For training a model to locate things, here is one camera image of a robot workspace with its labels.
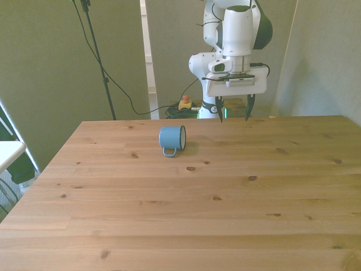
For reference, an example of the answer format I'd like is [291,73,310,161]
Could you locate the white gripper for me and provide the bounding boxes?
[205,65,268,124]

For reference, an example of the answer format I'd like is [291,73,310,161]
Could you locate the black tripod cable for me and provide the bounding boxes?
[71,0,199,116]

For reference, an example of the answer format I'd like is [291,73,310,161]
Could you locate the dark bag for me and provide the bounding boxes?
[6,152,39,184]

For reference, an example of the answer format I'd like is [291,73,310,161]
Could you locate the blue enamel mug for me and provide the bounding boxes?
[159,125,187,158]

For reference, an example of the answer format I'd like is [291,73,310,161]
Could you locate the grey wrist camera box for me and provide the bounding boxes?
[217,72,256,88]

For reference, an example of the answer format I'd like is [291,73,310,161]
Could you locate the white vertical trim strip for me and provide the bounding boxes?
[139,0,159,120]

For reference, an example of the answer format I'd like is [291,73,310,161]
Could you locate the yellow emergency stop button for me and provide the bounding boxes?
[179,95,193,112]

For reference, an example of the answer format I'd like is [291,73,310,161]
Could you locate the black tripod stand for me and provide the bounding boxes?
[80,0,117,121]

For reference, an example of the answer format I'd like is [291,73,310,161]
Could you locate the white shoe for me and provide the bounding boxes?
[19,180,35,195]

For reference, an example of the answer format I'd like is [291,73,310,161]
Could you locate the white side table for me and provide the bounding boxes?
[0,140,27,173]

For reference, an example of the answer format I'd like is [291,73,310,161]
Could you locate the green cable bundle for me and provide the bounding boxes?
[164,102,202,120]

